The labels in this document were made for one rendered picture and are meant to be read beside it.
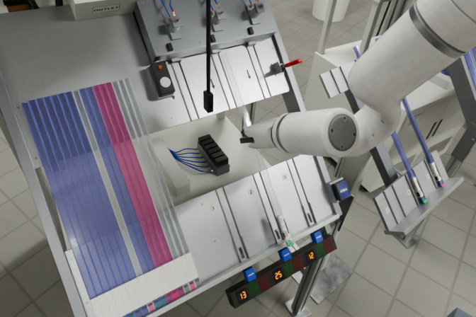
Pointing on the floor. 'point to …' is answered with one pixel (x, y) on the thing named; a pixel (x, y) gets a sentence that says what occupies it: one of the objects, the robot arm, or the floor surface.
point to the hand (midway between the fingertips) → (251, 134)
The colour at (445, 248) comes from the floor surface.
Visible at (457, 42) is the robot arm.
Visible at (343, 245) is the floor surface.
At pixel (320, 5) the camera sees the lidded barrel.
